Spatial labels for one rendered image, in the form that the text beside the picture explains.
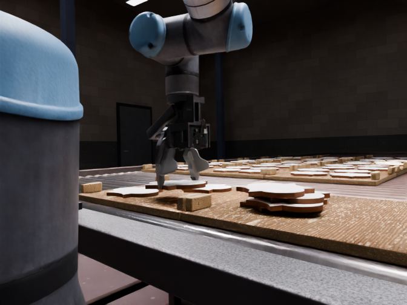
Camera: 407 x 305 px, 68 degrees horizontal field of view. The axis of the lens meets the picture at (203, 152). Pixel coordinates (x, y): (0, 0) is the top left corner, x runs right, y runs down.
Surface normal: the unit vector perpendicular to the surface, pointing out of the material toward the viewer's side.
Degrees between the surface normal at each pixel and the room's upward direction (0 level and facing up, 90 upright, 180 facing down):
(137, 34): 90
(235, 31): 122
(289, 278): 0
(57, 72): 89
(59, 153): 91
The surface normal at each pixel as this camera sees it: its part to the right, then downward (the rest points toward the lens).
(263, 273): -0.02, -1.00
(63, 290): 1.00, 0.00
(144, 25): -0.40, 0.02
